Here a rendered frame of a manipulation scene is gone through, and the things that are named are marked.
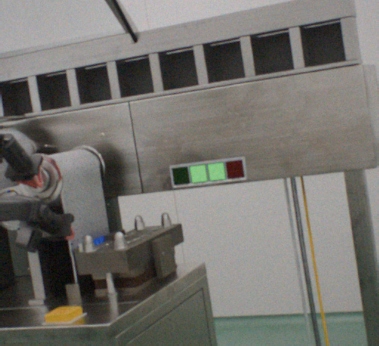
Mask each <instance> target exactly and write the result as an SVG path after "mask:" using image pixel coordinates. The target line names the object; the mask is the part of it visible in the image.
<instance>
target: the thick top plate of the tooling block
mask: <svg viewBox="0 0 379 346"><path fill-rule="evenodd" d="M168 234H171V236H172V245H173V247H175V246H177V245H178V244H180V243H182V242H184V232H183V231H182V226H181V223H178V224H172V226H170V227H166V228H165V227H163V228H162V227H161V225H153V226H145V228H143V229H139V230H135V229H132V230H130V231H127V232H125V235H124V239H125V240H126V244H127V247H126V248H121V249H115V243H114V242H115V240H113V241H106V242H102V243H100V244H98V245H96V246H95V248H96V250H95V251H94V252H90V253H84V252H82V253H78V254H76V259H77V264H78V274H79V275H86V274H108V273H121V272H130V271H132V270H134V268H136V267H138V266H140V265H142V264H143V263H145V262H148V261H150V260H151V259H153V258H154V253H153V247H152V241H153V240H156V239H158V238H159V237H162V236H164V235H168Z"/></svg>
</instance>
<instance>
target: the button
mask: <svg viewBox="0 0 379 346"><path fill-rule="evenodd" d="M82 314H83V313H82V309H81V306H80V307H63V308H57V309H55V310H53V311H51V312H49V313H47V314H45V321H46V322H69V321H71V320H72V319H75V318H76V317H78V316H80V315H82Z"/></svg>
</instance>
